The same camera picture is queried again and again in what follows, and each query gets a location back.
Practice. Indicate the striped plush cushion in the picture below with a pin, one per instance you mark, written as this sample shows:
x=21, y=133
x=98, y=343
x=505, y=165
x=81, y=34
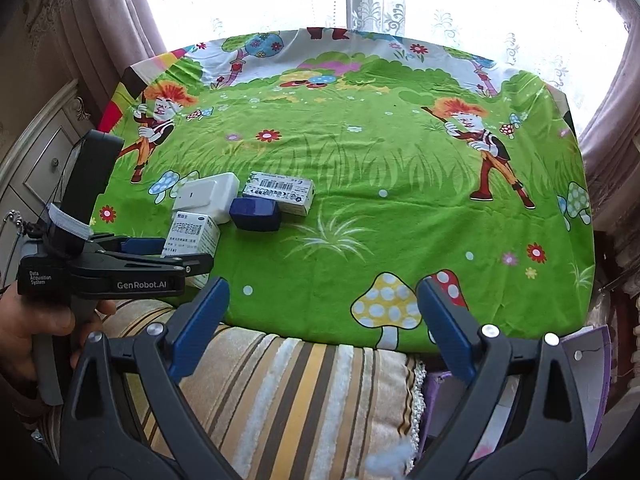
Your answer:
x=300, y=400

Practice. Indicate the purple cardboard box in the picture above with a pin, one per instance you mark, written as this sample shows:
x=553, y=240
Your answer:
x=595, y=360

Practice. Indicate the white sheer lace curtain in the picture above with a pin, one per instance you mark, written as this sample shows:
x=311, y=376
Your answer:
x=380, y=5

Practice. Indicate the dark blue small box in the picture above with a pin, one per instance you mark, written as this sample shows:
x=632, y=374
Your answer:
x=255, y=215

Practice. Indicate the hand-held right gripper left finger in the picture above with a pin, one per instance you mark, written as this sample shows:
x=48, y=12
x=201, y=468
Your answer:
x=200, y=330

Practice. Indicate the cream carved dresser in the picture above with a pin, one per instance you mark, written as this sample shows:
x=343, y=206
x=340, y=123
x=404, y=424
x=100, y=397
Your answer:
x=45, y=160

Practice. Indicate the green cartoon printed blanket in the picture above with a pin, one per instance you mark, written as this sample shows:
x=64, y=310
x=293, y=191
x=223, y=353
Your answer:
x=375, y=160

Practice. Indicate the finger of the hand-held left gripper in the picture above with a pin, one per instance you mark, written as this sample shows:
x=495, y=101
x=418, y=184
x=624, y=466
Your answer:
x=142, y=246
x=195, y=261

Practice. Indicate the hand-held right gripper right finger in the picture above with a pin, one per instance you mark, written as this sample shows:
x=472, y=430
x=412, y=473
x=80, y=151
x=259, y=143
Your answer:
x=447, y=330

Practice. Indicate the white flip case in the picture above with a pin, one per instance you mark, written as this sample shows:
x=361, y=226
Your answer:
x=205, y=195

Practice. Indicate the person's left hand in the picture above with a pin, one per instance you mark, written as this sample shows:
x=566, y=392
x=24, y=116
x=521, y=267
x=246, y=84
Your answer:
x=20, y=330

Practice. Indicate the white medicine box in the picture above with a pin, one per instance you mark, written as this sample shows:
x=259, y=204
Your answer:
x=192, y=235

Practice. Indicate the white and teal box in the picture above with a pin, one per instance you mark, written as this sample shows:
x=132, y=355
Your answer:
x=280, y=192

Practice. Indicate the brown curtain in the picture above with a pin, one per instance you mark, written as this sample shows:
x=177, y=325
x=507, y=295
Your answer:
x=615, y=110
x=100, y=20

